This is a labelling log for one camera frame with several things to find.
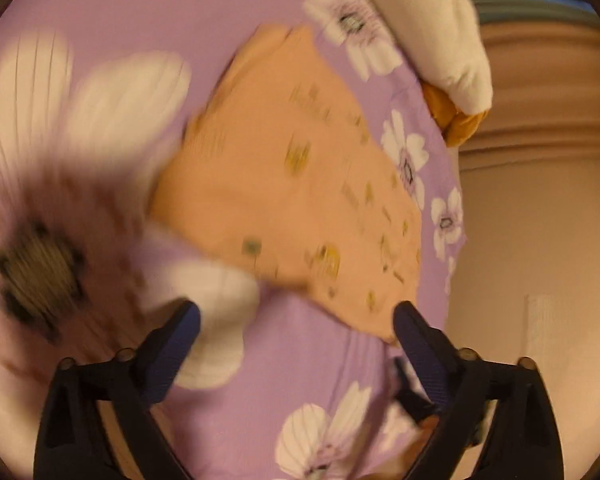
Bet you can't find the purple floral bedsheet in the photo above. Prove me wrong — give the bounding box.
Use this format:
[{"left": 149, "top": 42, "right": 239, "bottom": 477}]
[{"left": 0, "top": 0, "right": 468, "bottom": 480}]

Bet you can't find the pink curtain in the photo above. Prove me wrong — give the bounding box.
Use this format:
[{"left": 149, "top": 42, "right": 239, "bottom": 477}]
[{"left": 452, "top": 20, "right": 600, "bottom": 173}]

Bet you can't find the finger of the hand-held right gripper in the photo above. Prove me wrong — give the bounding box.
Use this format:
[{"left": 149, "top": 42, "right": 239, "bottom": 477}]
[{"left": 392, "top": 359, "right": 433, "bottom": 423}]

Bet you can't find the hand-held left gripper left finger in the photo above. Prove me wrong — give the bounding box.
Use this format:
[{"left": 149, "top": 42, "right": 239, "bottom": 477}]
[{"left": 34, "top": 301, "right": 201, "bottom": 480}]

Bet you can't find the white plush duck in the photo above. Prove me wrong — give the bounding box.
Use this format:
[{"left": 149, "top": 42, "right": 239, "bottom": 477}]
[{"left": 350, "top": 0, "right": 494, "bottom": 149}]

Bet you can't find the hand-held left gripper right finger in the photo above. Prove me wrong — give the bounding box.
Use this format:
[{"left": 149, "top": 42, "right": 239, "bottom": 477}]
[{"left": 393, "top": 301, "right": 564, "bottom": 480}]

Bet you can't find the orange printed shirt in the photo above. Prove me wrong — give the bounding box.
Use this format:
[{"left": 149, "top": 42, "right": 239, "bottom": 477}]
[{"left": 149, "top": 24, "right": 425, "bottom": 347}]

